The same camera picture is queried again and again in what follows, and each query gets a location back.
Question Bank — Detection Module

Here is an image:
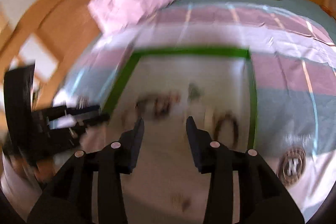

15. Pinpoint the black watch strap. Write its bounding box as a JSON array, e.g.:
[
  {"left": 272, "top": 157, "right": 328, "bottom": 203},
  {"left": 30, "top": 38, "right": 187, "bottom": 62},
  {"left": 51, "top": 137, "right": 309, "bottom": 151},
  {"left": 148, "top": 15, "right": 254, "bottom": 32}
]
[{"left": 213, "top": 110, "right": 240, "bottom": 150}]

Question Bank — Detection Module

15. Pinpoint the red bead bracelet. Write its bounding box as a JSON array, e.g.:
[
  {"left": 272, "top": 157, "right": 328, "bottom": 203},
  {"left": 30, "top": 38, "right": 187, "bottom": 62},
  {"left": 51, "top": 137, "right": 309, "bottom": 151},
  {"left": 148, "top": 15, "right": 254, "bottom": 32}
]
[{"left": 135, "top": 91, "right": 182, "bottom": 119}]

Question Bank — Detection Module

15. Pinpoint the green crystal brooch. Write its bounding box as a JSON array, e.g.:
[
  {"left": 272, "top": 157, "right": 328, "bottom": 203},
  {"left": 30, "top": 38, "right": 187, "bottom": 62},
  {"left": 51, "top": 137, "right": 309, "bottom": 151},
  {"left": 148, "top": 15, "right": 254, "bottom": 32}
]
[{"left": 188, "top": 83, "right": 204, "bottom": 102}]

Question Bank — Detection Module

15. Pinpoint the teal green blanket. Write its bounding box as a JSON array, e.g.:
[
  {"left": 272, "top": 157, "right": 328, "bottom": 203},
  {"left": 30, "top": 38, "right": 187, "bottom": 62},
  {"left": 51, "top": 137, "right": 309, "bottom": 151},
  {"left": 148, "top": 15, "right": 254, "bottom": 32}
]
[{"left": 173, "top": 0, "right": 335, "bottom": 40}]

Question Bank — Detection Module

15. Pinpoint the striped pastel bed sheet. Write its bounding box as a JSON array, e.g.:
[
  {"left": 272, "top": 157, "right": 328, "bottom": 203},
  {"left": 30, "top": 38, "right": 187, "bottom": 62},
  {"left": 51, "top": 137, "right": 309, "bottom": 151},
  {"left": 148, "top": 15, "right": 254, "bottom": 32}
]
[{"left": 0, "top": 2, "right": 336, "bottom": 224}]

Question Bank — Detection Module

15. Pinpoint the wooden bed footboard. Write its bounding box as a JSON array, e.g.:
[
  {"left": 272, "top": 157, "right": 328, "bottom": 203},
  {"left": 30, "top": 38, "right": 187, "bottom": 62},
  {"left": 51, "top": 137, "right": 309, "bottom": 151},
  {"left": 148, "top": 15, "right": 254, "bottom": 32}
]
[{"left": 1, "top": 0, "right": 100, "bottom": 106}]

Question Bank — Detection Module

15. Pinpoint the green white cardboard box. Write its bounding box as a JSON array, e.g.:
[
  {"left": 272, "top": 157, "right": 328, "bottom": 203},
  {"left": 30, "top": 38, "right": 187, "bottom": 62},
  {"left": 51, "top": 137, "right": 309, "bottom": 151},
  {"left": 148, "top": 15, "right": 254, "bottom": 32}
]
[{"left": 102, "top": 47, "right": 257, "bottom": 151}]

